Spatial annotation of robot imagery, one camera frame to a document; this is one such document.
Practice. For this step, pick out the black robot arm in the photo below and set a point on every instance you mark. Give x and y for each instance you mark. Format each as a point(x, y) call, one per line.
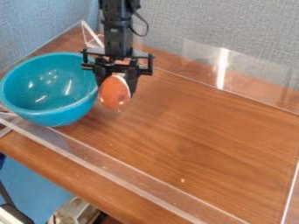
point(118, 22)

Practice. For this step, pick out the clear acrylic back barrier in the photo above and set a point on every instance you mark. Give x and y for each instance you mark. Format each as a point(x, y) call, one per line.
point(254, 78)

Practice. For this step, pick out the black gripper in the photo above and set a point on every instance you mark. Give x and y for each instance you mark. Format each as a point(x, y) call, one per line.
point(138, 63)

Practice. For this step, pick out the grey black object bottom left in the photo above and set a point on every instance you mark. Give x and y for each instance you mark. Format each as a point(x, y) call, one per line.
point(10, 214)

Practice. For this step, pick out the white box under table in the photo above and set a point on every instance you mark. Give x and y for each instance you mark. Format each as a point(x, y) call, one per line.
point(77, 211)

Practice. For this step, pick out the clear acrylic front barrier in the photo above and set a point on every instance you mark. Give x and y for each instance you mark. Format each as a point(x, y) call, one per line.
point(114, 186)

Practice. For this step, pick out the blue plastic bowl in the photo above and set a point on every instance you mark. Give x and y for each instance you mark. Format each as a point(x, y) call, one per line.
point(49, 90)

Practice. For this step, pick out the clear acrylic corner bracket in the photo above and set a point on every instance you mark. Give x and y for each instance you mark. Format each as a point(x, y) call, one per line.
point(91, 38)

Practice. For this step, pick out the clear acrylic barrier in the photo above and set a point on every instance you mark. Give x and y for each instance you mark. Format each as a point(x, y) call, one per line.
point(114, 186)
point(254, 78)

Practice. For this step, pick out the brown and white toy mushroom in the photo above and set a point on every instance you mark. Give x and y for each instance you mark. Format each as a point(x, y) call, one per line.
point(114, 92)

